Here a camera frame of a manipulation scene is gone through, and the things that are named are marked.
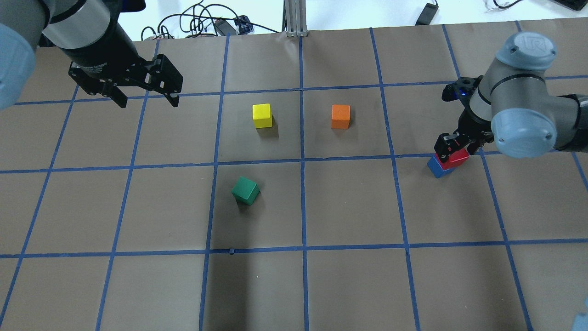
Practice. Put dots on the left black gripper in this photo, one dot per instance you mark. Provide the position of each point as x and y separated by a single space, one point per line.
102 51

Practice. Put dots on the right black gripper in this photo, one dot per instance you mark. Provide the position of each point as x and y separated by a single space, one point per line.
468 122

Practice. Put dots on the red wooden block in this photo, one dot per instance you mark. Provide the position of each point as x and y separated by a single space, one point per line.
454 160

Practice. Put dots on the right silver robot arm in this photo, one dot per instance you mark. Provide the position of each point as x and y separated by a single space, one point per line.
511 107

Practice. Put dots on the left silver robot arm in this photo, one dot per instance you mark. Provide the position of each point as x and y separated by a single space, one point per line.
103 57

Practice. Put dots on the blue wooden block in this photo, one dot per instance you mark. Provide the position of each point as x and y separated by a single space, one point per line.
437 168

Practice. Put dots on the orange wooden block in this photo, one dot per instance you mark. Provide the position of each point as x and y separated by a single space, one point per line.
340 116

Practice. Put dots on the yellow wooden block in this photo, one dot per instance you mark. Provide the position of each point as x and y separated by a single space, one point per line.
262 115

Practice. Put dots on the green wooden block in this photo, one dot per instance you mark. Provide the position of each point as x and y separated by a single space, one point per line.
245 191

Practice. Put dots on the black power adapter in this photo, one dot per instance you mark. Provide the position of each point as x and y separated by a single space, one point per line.
427 14

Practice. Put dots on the aluminium frame post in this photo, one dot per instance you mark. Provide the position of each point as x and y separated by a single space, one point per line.
294 21

